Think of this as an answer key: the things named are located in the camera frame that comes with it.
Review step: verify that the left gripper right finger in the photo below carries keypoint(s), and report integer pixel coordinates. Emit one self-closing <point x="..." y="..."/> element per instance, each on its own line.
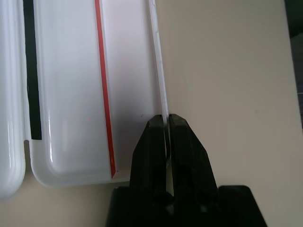
<point x="189" y="156"/>

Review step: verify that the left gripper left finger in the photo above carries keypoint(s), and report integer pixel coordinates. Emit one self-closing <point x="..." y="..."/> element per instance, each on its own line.
<point x="149" y="153"/>

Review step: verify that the white hinged pencil case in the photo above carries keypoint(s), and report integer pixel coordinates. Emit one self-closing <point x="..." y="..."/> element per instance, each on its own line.
<point x="71" y="94"/>

